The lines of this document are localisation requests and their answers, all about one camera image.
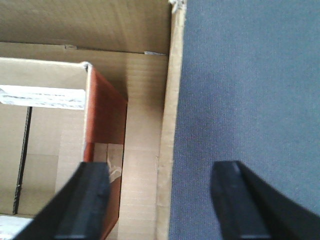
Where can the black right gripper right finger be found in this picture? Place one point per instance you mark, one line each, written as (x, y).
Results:
(248, 208)

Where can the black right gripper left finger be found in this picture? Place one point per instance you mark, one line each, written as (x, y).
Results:
(77, 211)

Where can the orange printed box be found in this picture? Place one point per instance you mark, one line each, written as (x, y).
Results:
(54, 115)

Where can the worn cardboard box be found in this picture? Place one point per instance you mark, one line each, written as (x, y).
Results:
(129, 42)

